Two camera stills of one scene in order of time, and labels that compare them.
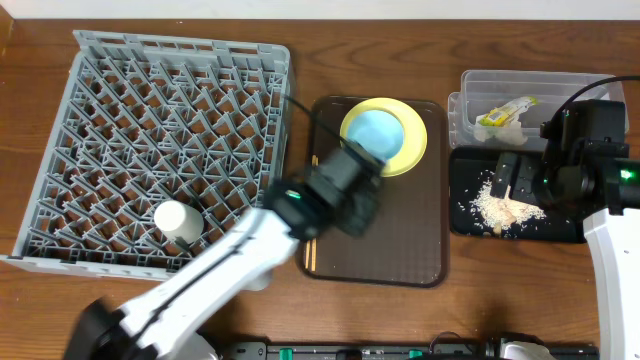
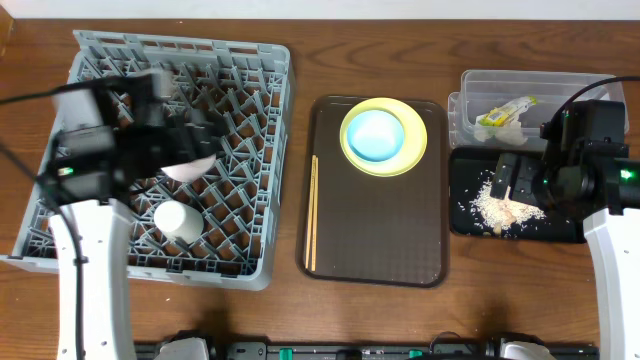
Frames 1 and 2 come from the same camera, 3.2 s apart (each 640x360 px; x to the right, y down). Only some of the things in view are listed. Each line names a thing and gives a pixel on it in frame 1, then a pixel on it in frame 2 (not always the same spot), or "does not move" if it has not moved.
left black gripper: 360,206 -> 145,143
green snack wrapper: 503,115 does not move
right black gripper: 521,178 does not move
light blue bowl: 378,131 does not move
